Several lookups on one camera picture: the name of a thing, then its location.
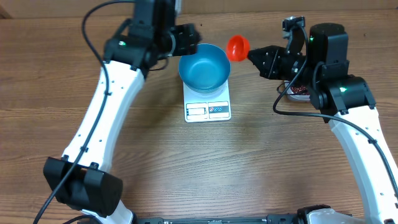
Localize orange measuring scoop blue handle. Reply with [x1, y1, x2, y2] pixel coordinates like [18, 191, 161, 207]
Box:
[226, 35, 251, 62]

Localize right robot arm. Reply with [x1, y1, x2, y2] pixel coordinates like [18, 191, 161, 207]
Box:
[247, 21, 397, 223]

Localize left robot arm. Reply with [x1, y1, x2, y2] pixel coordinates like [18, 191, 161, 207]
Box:
[43, 0, 201, 223]

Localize blue bowl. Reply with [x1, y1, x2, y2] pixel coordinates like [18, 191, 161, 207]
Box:
[178, 44, 231, 93]

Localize white digital kitchen scale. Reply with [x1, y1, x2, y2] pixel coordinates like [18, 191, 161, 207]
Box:
[183, 81, 232, 123]

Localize red adzuki beans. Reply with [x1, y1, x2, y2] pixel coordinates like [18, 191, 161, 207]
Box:
[290, 86, 309, 95]

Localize clear plastic container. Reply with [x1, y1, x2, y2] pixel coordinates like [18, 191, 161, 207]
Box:
[286, 85, 310, 102]

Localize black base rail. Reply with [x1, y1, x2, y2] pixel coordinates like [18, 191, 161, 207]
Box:
[77, 213, 354, 224]

